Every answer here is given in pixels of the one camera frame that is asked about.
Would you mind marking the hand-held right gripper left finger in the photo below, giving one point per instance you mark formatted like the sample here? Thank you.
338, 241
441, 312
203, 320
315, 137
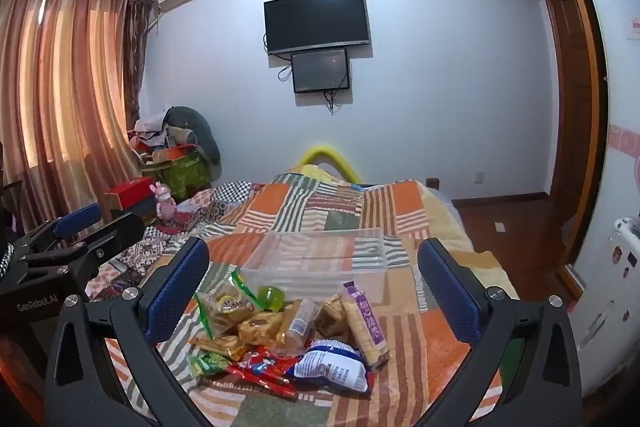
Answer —
175, 292

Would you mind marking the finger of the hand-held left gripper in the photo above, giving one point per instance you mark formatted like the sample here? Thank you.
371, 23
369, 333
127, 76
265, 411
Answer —
77, 219
117, 234

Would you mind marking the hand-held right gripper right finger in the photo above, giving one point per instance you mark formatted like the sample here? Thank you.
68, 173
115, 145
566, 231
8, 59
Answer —
450, 294

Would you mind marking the clear orange-print cracker pack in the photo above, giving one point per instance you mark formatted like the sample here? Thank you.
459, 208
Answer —
220, 346
260, 329

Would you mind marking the brown cracker pack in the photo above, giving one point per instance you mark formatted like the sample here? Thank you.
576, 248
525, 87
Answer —
334, 316

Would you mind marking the gold-edged clear biscuit pack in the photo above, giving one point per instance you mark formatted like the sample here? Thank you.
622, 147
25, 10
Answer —
299, 327

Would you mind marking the clear plastic container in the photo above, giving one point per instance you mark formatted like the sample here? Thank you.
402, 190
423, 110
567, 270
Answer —
320, 257

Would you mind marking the blue white snack bag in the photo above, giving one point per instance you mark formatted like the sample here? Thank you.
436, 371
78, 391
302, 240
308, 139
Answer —
332, 367

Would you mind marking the clear green-edged bag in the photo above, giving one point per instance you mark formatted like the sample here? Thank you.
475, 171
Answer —
204, 317

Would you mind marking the red box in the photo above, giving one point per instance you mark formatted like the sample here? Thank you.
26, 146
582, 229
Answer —
130, 196

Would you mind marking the pink toy figure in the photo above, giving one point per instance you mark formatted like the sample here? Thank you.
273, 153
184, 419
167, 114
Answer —
165, 202

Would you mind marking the green snack packet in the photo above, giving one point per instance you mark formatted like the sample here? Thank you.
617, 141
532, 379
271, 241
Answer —
207, 364

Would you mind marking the green patterned bag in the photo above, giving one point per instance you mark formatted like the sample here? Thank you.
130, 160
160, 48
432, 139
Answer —
180, 174

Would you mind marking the purple-label cracker pack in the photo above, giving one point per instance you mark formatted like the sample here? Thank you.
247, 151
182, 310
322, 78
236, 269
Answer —
366, 327

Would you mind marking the green jelly cup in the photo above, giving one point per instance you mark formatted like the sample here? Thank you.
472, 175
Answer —
271, 298

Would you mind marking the checkered patterned quilt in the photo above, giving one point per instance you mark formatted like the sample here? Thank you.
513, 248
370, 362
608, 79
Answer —
225, 199

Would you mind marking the pile of clothes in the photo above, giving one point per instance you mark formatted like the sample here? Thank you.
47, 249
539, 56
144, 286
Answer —
150, 132

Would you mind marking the red snack packet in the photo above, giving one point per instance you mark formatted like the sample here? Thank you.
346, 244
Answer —
262, 369

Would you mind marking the orange striped curtain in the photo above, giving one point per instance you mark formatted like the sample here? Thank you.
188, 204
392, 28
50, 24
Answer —
65, 97

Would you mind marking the striped patchwork blanket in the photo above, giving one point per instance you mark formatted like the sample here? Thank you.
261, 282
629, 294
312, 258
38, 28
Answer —
320, 212

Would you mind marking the white sticker-covered appliance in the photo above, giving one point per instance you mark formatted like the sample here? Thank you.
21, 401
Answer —
625, 242

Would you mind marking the yellow foam tube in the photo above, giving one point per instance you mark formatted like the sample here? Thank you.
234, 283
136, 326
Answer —
327, 154

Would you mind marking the white pink-patterned door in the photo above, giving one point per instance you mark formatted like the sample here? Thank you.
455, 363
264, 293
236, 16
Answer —
615, 157

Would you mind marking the white wall socket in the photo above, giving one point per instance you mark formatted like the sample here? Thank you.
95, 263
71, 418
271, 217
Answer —
479, 178

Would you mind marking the wooden door frame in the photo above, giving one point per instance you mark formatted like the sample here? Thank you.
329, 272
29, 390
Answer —
575, 107

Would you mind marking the small black wall monitor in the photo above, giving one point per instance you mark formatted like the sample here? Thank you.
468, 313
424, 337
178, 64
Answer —
320, 71

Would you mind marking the black wall television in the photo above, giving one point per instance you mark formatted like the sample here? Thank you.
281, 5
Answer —
317, 21

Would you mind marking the white wall switch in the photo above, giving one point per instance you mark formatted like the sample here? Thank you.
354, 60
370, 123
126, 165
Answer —
635, 29

